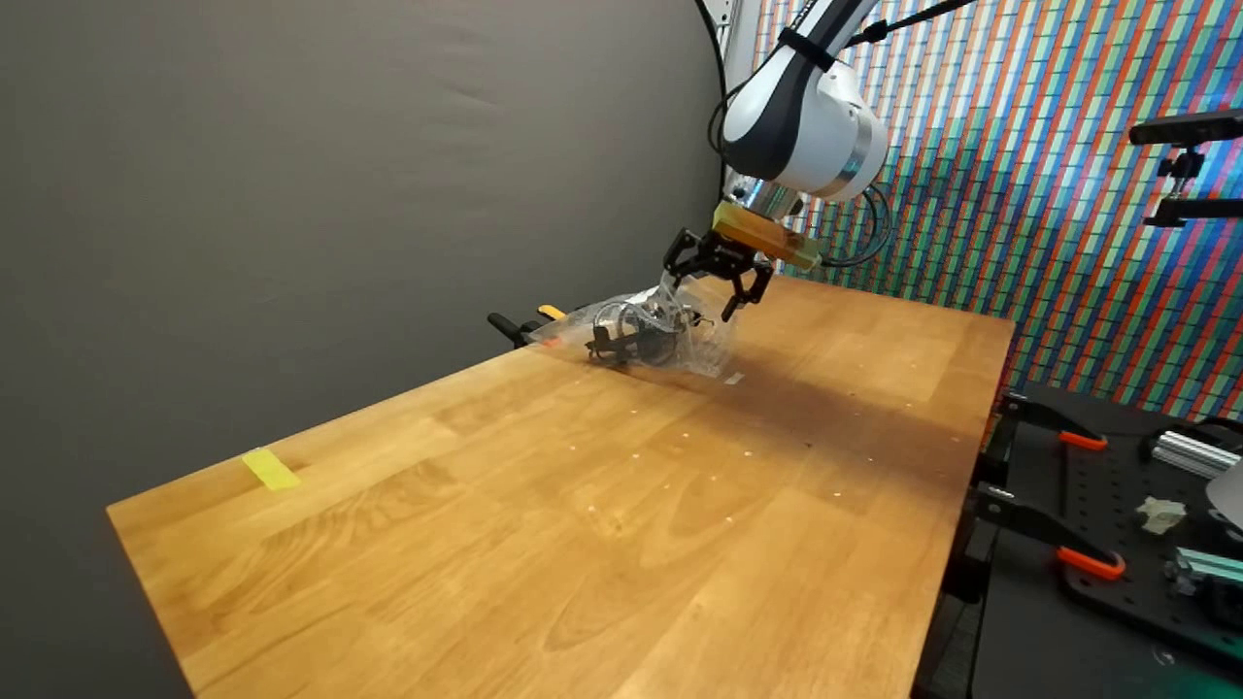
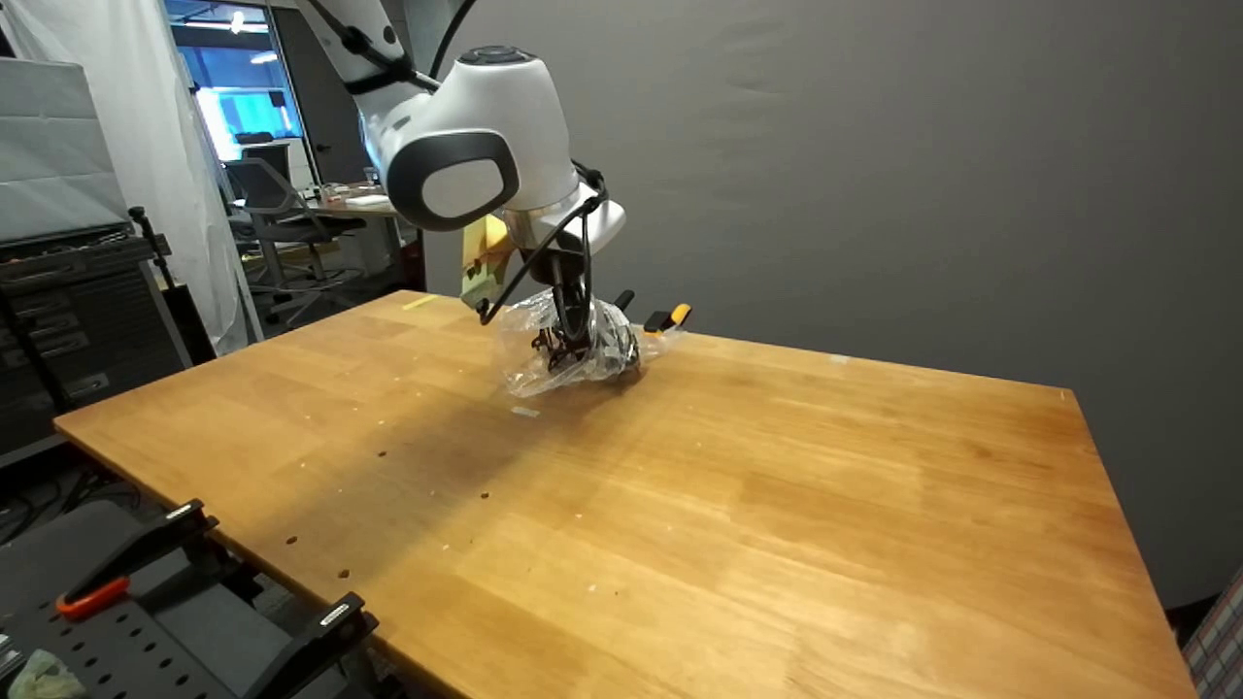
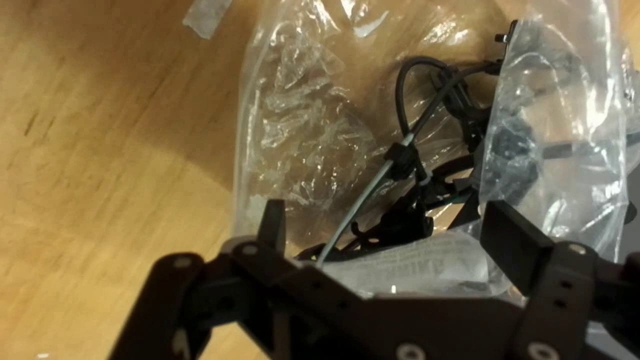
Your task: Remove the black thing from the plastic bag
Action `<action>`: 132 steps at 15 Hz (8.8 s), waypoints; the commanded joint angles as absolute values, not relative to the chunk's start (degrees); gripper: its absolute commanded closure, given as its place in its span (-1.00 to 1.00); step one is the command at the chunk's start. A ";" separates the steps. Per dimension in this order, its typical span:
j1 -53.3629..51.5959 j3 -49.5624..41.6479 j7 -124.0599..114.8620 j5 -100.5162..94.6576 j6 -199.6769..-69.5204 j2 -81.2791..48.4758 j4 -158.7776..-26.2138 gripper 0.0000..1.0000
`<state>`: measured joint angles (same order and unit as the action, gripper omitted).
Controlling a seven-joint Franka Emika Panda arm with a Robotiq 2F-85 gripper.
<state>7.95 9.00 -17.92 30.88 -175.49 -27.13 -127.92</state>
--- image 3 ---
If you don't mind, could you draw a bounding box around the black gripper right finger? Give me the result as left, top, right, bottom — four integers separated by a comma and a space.
481, 198, 640, 360

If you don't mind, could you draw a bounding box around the black cable harness with brackets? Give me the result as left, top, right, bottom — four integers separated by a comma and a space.
296, 17, 569, 266

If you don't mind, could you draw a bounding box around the clear plastic bag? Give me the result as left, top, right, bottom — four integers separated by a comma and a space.
228, 0, 640, 302

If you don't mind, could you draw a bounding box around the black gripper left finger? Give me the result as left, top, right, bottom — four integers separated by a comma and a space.
108, 198, 348, 360

